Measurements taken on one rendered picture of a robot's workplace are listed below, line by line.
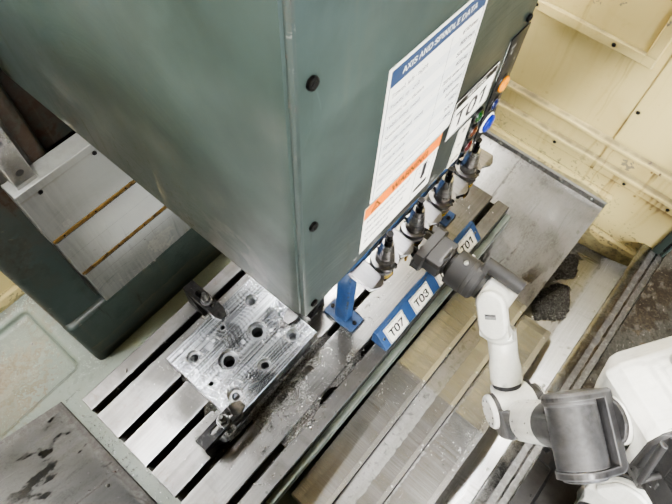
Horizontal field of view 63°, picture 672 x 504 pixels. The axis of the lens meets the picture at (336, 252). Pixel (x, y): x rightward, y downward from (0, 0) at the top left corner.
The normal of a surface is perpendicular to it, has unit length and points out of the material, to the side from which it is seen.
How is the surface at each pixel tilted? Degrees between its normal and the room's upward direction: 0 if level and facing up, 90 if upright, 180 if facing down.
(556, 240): 24
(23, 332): 0
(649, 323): 0
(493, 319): 58
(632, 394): 54
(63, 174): 91
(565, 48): 90
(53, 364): 0
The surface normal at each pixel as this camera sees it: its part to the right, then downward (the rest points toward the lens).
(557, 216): -0.23, -0.16
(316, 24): 0.77, 0.58
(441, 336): 0.11, -0.56
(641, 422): -0.79, -0.28
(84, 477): 0.30, -0.70
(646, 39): -0.65, 0.66
